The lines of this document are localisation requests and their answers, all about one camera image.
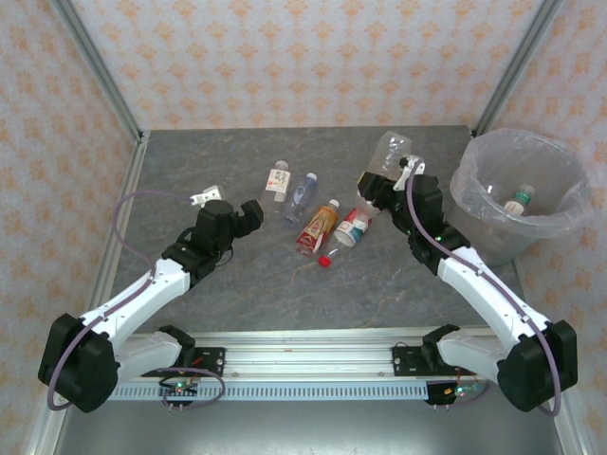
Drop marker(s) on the green cap plastic bottle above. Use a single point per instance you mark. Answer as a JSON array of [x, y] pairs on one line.
[[519, 199]]

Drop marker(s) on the blue cap plastic bottle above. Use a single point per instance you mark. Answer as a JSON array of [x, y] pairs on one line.
[[299, 196]]

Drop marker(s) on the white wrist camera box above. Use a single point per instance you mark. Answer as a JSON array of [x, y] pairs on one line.
[[211, 193], [405, 177]]

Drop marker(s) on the aluminium frame post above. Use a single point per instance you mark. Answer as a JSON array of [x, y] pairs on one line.
[[517, 66], [99, 71]]

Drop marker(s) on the grey plastic bin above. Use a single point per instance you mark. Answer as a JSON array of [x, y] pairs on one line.
[[502, 246]]

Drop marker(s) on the white label grey cap bottle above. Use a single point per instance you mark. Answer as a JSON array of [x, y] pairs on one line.
[[277, 182]]

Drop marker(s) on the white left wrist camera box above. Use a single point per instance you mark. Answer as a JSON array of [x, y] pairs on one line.
[[211, 193]]

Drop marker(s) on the white trash bin with liner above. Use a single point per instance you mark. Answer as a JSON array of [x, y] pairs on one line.
[[581, 204]]

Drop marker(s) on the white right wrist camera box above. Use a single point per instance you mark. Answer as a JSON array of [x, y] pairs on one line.
[[405, 177]]

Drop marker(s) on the large clear plastic bottle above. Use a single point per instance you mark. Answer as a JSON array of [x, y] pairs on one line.
[[391, 147]]

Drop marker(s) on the grey metal panel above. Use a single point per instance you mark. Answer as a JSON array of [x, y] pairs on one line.
[[308, 426]]

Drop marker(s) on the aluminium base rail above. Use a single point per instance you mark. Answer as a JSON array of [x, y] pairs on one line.
[[308, 355]]

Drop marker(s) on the small controller board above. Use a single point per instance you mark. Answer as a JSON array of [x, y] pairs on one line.
[[180, 389], [457, 391]]

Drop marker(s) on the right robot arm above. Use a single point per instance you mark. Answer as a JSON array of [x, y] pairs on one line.
[[483, 294]]

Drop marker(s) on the red cap red label bottle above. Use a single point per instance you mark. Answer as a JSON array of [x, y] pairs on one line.
[[348, 232]]

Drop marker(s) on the orange label plastic bottle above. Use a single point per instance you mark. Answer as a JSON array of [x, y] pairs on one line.
[[318, 230]]

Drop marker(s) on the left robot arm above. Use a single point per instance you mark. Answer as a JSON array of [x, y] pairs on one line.
[[137, 303]]

